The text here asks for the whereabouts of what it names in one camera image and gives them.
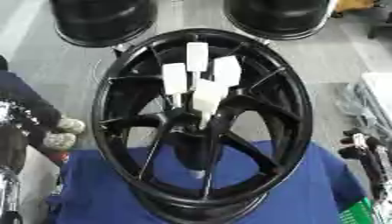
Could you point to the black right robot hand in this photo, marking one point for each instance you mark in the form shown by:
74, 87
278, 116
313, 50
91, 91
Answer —
375, 169

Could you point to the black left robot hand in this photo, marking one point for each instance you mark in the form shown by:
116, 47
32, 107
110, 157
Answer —
11, 145

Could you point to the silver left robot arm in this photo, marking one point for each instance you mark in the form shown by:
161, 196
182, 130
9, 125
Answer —
9, 195

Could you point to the black spoked wheel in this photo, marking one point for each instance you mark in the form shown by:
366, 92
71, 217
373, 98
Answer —
286, 96

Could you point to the white box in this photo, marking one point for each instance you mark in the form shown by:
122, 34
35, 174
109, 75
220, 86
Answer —
380, 90

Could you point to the yellow object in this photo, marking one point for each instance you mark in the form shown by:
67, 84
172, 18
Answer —
353, 4

